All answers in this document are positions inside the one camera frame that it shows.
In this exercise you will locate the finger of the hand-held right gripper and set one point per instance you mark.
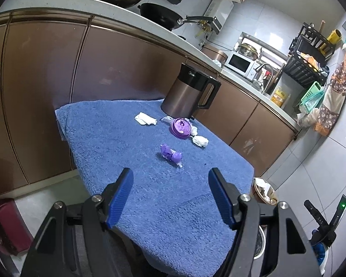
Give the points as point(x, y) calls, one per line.
point(338, 216)
point(314, 215)

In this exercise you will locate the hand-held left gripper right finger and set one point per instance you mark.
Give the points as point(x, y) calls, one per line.
point(220, 199)

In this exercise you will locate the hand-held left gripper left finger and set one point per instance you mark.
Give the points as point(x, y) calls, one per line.
point(119, 202)

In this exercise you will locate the brown trash bin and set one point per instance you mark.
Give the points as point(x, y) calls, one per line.
point(263, 192)

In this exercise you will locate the purple candy wrapper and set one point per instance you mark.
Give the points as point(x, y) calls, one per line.
point(170, 153)

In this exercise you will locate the purple cup lid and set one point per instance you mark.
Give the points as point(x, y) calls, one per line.
point(181, 127)

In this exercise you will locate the person's right hand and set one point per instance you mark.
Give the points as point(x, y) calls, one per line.
point(320, 251)

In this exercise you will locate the blue towel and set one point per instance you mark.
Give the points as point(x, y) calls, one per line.
point(118, 150)

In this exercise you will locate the white round container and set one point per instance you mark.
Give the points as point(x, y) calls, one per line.
point(261, 242)

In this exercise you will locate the small crumpled white tissue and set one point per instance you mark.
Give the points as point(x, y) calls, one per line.
point(194, 130)

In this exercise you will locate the clear plastic wrapper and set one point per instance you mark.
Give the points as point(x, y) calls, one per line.
point(167, 119)

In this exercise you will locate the white plastic bag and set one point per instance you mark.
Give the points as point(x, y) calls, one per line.
point(308, 118)

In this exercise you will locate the brown electric kettle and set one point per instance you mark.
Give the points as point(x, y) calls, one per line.
point(184, 95)

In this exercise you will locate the dark red box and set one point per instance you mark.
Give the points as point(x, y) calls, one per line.
point(11, 225)

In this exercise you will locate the green plastic basket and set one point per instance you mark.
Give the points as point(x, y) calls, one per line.
point(312, 98)

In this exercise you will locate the yellow dish soap bottle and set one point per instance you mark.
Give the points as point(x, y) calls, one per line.
point(279, 98)

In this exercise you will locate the floral apron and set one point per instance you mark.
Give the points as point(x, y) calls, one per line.
point(333, 98)

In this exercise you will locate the metal faucet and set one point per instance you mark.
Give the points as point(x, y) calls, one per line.
point(266, 75)

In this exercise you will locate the white rag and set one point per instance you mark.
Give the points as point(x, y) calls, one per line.
point(218, 63)

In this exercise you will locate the white microwave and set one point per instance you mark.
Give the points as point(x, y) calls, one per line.
point(238, 63)

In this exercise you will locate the brown rice cooker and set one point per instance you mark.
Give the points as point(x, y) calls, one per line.
point(216, 54)

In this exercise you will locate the black dish rack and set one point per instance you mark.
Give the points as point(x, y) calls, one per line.
point(300, 69)

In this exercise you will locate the metal pot with lid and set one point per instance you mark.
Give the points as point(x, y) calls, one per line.
point(249, 50)

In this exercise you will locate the orange packet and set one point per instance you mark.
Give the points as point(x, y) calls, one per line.
point(310, 61)

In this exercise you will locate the yellow container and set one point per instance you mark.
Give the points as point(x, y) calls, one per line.
point(334, 36)

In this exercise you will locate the white water heater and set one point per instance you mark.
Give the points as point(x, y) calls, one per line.
point(219, 11)

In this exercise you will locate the black frying pan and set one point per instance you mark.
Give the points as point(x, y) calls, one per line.
point(158, 14)

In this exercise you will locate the white kitchen countertop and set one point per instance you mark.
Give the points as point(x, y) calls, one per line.
point(89, 4)

